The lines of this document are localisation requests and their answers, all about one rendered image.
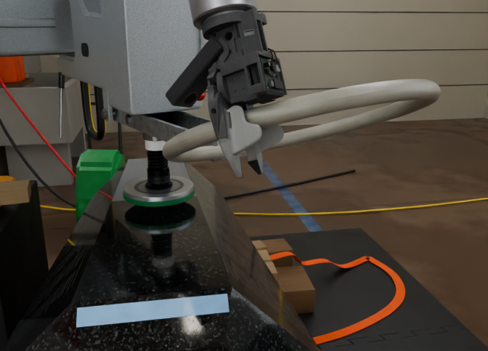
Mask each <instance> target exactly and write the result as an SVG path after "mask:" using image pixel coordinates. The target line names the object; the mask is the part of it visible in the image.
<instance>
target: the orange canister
mask: <svg viewBox="0 0 488 351"><path fill-rule="evenodd" d="M0 78H1V80H2V81H3V83H4V85H5V86H6V88H14V87H24V86H26V85H28V84H30V83H32V82H34V78H26V77H25V67H24V61H23V56H16V57H0Z"/></svg>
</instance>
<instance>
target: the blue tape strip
mask: <svg viewBox="0 0 488 351"><path fill-rule="evenodd" d="M221 312H229V304H228V297H227V294H217V295H208V296H194V297H186V298H178V299H163V300H155V301H147V302H132V303H124V304H109V305H102V306H93V307H79V308H77V319H76V328H77V327H84V326H98V325H105V324H113V323H127V322H134V321H142V320H155V319H163V318H177V317H184V316H192V315H205V314H213V313H221Z"/></svg>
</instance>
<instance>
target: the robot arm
mask: <svg viewBox="0 0 488 351"><path fill-rule="evenodd" d="M188 1H189V4H190V11H191V15H192V21H193V24H194V26H195V27H196V28H197V29H199V30H202V32H203V38H204V39H206V40H208V41H207V43H206V44H205V45H204V47H203V48H202V49H201V50H200V51H199V52H198V54H197V55H196V56H195V58H194V59H193V60H192V62H191V63H190V64H189V65H188V66H187V67H186V69H185V70H184V71H183V72H182V74H181V75H180V76H179V77H178V79H177V80H176V81H175V82H174V83H173V85H172V86H171V87H170V89H169V90H168V91H167V93H166V98H167V99H168V101H169V102H170V103H171V104H172V105H173V106H180V107H187V108H190V107H192V106H193V105H194V104H195V102H196V101H197V100H198V99H199V98H200V96H201V95H202V94H203V93H204V91H205V90H208V111H209V115H210V118H211V123H212V125H213V130H214V132H215V135H216V138H217V139H218V140H219V144H220V147H221V150H222V152H223V154H224V157H225V158H226V160H227V163H228V164H229V167H230V168H231V170H232V171H233V172H234V174H235V176H236V177H237V178H241V177H243V173H242V166H241V161H240V158H239V153H241V152H242V151H244V150H245V151H246V153H247V157H248V164H249V165H250V166H251V167H252V168H253V170H254V171H255V172H256V173H257V174H262V173H263V160H262V153H261V152H263V151H265V150H266V149H268V148H270V147H272V146H273V145H275V144H276V143H278V142H279V141H281V140H282V139H283V137H284V132H283V130H282V127H281V126H278V125H275V126H270V127H267V128H263V129H261V127H260V126H259V125H258V124H252V123H248V122H247V121H246V119H245V114H244V110H248V109H251V108H253V105H255V104H257V103H260V104H266V103H268V102H272V101H275V99H277V98H279V97H284V95H287V91H286V87H285V81H284V77H283V74H282V68H281V64H280V58H278V57H277V55H276V53H275V51H274V50H273V49H270V48H267V42H266V38H265V35H264V29H263V25H266V24H267V20H266V16H265V14H263V13H261V14H259V13H258V11H257V6H256V0H188ZM269 50H270V52H268V51H269ZM272 51H273V52H274V54H273V53H272ZM269 59H271V60H269Z"/></svg>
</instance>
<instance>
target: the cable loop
mask: <svg viewBox="0 0 488 351"><path fill-rule="evenodd" d="M80 85H81V99H82V106H83V113H84V123H85V127H86V130H87V132H88V134H89V136H90V137H91V138H92V139H94V140H97V141H100V140H102V139H103V137H104V136H105V133H106V120H105V119H103V118H102V112H101V111H102V109H104V104H103V95H102V88H99V87H97V86H94V96H95V105H96V114H97V131H96V129H95V128H94V123H93V118H92V108H91V100H90V92H89V84H88V83H85V82H82V81H80Z"/></svg>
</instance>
